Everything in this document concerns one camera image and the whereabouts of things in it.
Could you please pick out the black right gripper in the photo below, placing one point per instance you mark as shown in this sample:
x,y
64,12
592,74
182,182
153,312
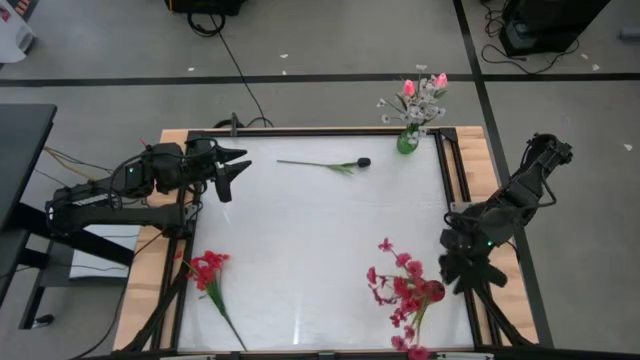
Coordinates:
x,y
472,270

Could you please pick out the black artificial tulip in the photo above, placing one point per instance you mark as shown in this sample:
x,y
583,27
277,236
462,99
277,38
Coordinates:
x,y
364,162

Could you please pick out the pink artificial tulip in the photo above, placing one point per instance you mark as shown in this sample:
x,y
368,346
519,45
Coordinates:
x,y
409,87
441,80

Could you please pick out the black aluminium table frame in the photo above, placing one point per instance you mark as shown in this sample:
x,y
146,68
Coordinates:
x,y
360,131

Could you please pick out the black desk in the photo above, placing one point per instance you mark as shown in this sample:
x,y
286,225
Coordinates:
x,y
25,150

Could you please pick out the white floor object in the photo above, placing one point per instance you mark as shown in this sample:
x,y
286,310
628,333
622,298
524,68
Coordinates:
x,y
15,35

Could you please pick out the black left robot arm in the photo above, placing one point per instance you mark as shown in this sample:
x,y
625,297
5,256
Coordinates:
x,y
115,217

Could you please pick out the white artificial flower bunch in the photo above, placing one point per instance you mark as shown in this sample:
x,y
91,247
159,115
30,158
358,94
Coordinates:
x,y
425,95
385,119

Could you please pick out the light wooden table board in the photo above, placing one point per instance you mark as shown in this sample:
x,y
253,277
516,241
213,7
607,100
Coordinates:
x,y
140,300

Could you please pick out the large black case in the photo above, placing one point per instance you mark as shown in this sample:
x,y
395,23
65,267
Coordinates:
x,y
550,22

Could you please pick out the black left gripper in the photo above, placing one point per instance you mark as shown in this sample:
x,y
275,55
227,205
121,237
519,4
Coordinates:
x,y
202,162

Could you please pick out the fallen white petal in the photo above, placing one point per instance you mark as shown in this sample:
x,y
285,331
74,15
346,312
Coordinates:
x,y
421,66

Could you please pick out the green glass vase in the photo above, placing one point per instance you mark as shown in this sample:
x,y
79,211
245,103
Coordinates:
x,y
406,145

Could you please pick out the red artificial flower bunch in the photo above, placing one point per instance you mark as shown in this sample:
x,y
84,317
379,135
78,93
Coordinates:
x,y
405,287
207,267

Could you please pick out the small black frame post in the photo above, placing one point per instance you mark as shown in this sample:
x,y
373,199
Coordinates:
x,y
233,124

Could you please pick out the small grey object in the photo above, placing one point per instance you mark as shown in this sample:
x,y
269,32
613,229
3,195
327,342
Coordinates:
x,y
630,32

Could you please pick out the white flat box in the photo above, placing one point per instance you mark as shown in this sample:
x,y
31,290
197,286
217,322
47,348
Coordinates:
x,y
105,250

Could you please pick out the black equipment box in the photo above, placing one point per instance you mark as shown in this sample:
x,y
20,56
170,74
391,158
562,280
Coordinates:
x,y
205,5

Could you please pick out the red vase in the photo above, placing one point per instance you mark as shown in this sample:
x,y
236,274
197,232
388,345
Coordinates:
x,y
437,291

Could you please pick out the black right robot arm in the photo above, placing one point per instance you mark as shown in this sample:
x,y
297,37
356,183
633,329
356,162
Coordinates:
x,y
530,180

